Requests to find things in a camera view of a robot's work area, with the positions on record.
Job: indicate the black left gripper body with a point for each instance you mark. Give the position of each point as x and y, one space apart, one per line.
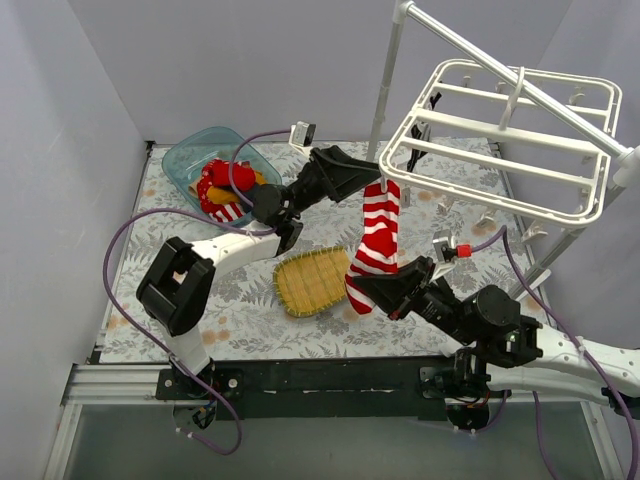
324 174

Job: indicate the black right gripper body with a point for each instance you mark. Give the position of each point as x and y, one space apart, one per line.
416 288

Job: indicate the red white striped sock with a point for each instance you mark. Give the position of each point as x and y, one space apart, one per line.
377 253
225 213

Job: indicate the mustard yellow sock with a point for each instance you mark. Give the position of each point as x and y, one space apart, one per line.
259 178
221 196

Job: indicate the red sock with white pattern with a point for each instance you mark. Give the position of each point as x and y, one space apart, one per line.
203 185

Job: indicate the beige striped sock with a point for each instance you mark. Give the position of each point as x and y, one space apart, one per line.
193 190

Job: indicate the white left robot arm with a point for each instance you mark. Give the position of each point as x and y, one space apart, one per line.
176 288

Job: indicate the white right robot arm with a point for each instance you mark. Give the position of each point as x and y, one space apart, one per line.
500 347

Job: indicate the white clip sock hanger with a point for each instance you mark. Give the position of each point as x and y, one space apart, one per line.
600 102

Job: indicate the woven bamboo tray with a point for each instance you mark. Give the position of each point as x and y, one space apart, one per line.
311 282

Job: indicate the teal transparent plastic basin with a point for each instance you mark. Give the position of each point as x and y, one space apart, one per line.
183 163

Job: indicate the white drying rack stand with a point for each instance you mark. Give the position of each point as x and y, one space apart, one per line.
617 166

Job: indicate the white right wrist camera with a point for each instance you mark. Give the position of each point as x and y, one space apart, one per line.
448 250

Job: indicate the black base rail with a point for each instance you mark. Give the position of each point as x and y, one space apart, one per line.
325 387

